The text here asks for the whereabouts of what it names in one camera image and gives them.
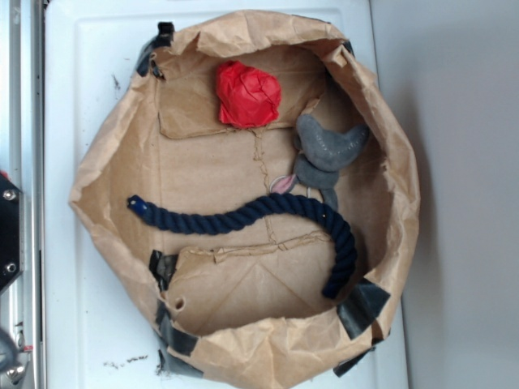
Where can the red paper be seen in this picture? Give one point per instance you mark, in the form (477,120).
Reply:
(249,97)

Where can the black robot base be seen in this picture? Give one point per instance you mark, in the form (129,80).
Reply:
(12,263)

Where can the grey plush toy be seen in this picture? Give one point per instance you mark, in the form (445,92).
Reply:
(322,154)

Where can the brown paper bag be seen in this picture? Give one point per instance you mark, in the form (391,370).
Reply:
(281,301)

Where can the white tray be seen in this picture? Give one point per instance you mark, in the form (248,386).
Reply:
(95,337)

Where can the metal frame rail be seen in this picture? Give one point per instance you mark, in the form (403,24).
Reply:
(25,169)

